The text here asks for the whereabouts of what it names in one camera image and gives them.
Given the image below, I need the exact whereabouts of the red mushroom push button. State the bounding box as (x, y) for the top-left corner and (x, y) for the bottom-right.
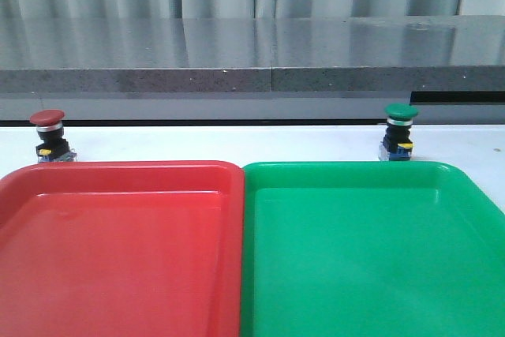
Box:
(29, 109), (77, 163)

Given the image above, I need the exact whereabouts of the green plastic tray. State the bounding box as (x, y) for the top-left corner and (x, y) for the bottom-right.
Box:
(240, 162), (504, 336)

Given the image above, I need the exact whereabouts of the grey granite counter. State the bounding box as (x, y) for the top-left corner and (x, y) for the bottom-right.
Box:
(1, 16), (504, 125)

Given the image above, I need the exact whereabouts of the green mushroom push button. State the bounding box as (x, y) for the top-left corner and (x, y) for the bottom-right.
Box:
(379, 103), (418, 161)

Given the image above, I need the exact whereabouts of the red plastic tray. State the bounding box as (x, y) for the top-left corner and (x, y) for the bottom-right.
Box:
(1, 161), (244, 336)

